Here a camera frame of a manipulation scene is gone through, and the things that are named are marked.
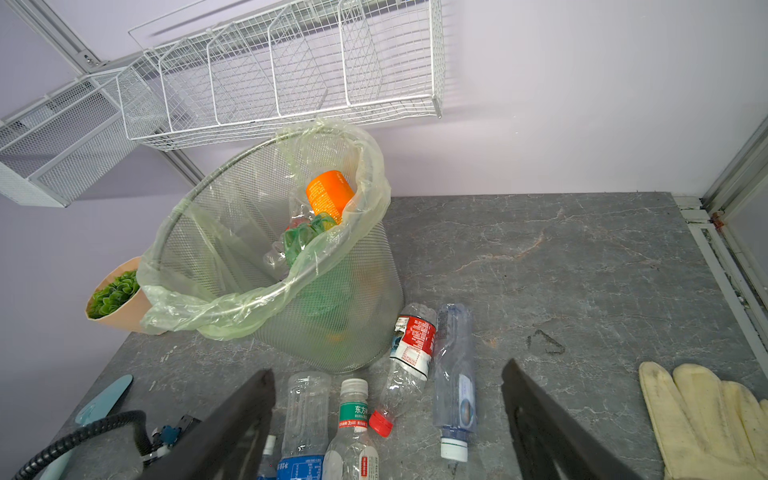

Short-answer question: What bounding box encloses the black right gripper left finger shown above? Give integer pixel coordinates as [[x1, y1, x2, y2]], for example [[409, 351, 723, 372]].
[[141, 369, 276, 479]]

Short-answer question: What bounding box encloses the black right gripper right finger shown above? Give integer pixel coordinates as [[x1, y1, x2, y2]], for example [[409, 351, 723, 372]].
[[501, 359, 639, 479]]

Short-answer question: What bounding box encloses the clear bottle pale cap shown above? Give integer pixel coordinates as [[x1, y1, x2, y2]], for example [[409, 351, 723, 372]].
[[263, 239, 290, 281]]

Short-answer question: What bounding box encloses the crushed green bottle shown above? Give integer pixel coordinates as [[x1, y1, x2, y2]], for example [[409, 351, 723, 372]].
[[282, 212, 337, 267]]

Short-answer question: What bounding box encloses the red label purple cap bottle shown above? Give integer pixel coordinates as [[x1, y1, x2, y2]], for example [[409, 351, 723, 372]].
[[288, 200, 314, 229]]

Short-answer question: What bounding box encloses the orange label bottle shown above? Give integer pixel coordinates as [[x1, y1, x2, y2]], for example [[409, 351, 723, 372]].
[[305, 170, 355, 224]]

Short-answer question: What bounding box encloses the green bagged waste bin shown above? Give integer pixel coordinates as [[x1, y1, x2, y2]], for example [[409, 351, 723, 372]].
[[138, 120, 404, 373]]

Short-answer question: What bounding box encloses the blue label bottle white cap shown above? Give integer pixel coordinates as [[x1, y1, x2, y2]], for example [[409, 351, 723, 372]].
[[277, 371, 331, 480]]

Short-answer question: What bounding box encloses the clear bottle green cap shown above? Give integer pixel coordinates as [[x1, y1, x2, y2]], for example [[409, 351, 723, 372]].
[[322, 378, 380, 480]]

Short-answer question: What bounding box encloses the clear bottle blue cap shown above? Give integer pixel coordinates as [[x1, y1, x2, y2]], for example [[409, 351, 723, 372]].
[[433, 303, 477, 463]]

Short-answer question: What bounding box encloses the teal garden trowel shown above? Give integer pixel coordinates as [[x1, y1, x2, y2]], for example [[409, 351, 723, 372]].
[[39, 374, 134, 480]]

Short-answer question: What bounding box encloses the beige wooden brush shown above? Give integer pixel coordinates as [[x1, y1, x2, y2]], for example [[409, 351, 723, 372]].
[[638, 362, 767, 479]]

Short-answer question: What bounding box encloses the beige plant pot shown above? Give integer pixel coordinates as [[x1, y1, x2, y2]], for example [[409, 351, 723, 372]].
[[85, 257, 151, 334]]

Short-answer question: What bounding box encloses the red label cola bottle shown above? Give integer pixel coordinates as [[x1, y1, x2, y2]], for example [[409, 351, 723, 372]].
[[369, 303, 437, 438]]

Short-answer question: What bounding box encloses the green artificial plant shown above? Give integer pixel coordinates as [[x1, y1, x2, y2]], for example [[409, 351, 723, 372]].
[[86, 270, 140, 319]]

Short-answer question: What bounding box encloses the white mesh side basket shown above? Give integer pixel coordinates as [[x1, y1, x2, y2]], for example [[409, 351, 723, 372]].
[[1, 69, 137, 208]]

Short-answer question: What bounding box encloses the right aluminium frame post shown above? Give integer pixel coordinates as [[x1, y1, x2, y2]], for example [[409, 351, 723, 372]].
[[674, 122, 767, 370]]

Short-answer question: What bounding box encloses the white wire wall basket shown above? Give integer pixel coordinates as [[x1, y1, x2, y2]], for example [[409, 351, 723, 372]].
[[116, 1, 445, 151]]

